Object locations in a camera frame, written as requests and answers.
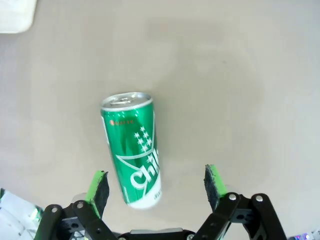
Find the green Chilsung soda can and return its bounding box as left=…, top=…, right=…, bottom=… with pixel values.
left=99, top=91, right=163, bottom=210

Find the cream plastic shopping basket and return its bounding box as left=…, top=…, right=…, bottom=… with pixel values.
left=0, top=0, right=38, bottom=34

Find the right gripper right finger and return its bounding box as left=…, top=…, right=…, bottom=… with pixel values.
left=194, top=164, right=288, bottom=240

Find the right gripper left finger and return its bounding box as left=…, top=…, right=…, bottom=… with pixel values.
left=37, top=170, right=118, bottom=240

